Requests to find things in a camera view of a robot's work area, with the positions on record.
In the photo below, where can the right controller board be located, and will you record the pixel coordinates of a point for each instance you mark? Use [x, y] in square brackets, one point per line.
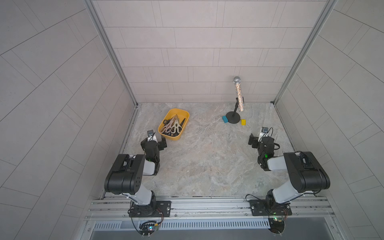
[276, 226]

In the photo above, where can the aluminium mounting rail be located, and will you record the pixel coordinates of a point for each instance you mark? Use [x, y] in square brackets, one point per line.
[182, 208]

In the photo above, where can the yellow plastic storage box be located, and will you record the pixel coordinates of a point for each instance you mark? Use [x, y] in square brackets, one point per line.
[183, 117]

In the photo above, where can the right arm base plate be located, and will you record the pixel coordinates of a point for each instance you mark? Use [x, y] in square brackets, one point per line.
[263, 208]

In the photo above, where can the controller board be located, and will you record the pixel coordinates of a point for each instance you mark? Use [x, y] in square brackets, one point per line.
[276, 226]
[148, 228]

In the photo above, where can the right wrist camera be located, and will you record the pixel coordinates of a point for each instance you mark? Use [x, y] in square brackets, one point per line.
[264, 130]

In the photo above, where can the cream handled kitchen scissors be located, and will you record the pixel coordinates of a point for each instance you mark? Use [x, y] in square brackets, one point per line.
[176, 127]

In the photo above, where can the glitter microphone on stand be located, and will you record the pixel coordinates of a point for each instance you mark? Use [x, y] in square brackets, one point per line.
[233, 117]

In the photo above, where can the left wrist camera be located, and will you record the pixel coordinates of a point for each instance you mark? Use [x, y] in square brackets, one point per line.
[151, 134]

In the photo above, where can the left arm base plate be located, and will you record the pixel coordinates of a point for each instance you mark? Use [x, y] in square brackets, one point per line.
[160, 209]

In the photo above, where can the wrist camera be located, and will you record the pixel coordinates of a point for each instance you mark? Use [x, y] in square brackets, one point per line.
[151, 134]
[264, 130]

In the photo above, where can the teal block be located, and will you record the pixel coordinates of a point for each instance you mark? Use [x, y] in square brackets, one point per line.
[225, 119]

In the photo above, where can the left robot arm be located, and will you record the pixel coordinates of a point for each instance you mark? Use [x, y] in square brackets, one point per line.
[126, 174]

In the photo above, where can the pink handled scissors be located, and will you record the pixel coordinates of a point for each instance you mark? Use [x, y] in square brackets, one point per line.
[168, 123]

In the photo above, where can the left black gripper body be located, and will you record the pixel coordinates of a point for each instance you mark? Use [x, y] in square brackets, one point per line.
[159, 147]

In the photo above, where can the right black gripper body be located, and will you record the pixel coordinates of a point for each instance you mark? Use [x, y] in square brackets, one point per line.
[256, 144]

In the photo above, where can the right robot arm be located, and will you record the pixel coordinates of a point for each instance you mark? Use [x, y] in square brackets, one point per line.
[306, 175]

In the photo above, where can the left controller board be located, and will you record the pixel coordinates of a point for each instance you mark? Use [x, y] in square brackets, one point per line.
[148, 228]

